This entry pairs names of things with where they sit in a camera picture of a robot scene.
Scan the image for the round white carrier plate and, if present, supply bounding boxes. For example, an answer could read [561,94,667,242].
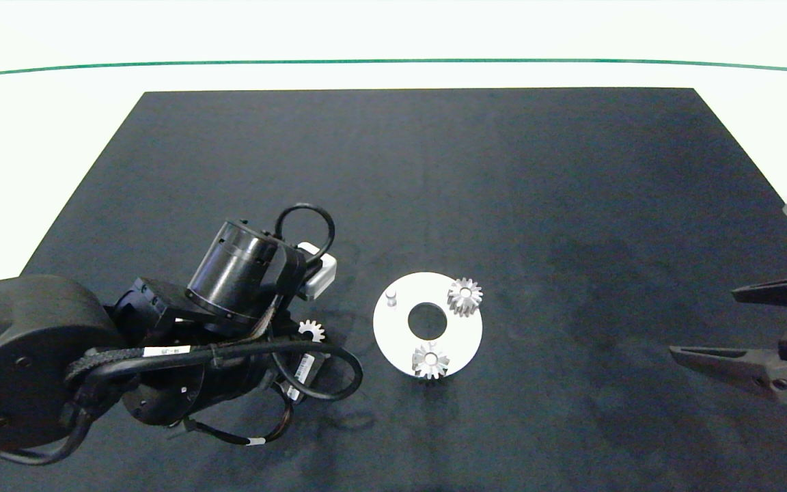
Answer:
[373,272,484,378]

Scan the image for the dark table mat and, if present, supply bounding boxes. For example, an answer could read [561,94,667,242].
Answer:
[0,87,787,492]

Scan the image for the thin cable white tag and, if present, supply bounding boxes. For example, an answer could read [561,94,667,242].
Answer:
[167,400,296,448]

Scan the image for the thick black tagged cable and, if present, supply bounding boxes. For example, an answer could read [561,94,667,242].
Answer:
[0,340,365,467]

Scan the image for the camera black cable loop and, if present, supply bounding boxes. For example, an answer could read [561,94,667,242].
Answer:
[274,203,336,260]

